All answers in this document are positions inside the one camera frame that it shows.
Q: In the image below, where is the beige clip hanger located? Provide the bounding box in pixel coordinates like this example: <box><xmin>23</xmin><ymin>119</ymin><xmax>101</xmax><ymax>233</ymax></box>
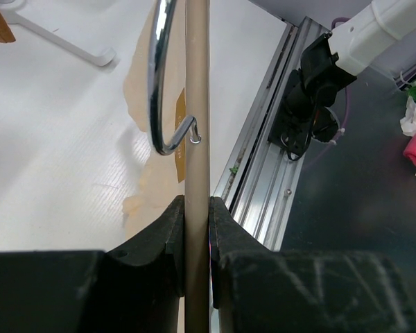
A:
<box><xmin>147</xmin><ymin>1</ymin><xmax>210</xmax><ymax>332</ymax></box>

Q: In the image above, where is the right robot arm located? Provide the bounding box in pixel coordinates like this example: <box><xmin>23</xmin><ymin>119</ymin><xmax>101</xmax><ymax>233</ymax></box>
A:
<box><xmin>268</xmin><ymin>1</ymin><xmax>416</xmax><ymax>162</ymax></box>

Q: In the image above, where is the silver and white clothes rack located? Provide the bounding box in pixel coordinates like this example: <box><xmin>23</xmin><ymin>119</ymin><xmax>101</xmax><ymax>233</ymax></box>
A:
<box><xmin>0</xmin><ymin>1</ymin><xmax>116</xmax><ymax>67</ymax></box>

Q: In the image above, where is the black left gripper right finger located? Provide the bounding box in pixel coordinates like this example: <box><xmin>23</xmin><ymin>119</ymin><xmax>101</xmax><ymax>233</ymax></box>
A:
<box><xmin>209</xmin><ymin>197</ymin><xmax>416</xmax><ymax>332</ymax></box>

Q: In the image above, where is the white crumpled paper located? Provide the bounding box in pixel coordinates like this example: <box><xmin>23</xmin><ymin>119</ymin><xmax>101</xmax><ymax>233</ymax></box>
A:
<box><xmin>399</xmin><ymin>96</ymin><xmax>416</xmax><ymax>137</ymax></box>

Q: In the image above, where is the aluminium mounting rail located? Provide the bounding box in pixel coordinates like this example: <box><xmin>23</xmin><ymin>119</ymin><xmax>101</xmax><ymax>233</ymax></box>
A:
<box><xmin>214</xmin><ymin>17</ymin><xmax>326</xmax><ymax>251</ymax></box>

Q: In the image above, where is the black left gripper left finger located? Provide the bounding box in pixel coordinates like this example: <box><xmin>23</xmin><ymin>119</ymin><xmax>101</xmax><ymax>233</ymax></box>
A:
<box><xmin>0</xmin><ymin>196</ymin><xmax>184</xmax><ymax>332</ymax></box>

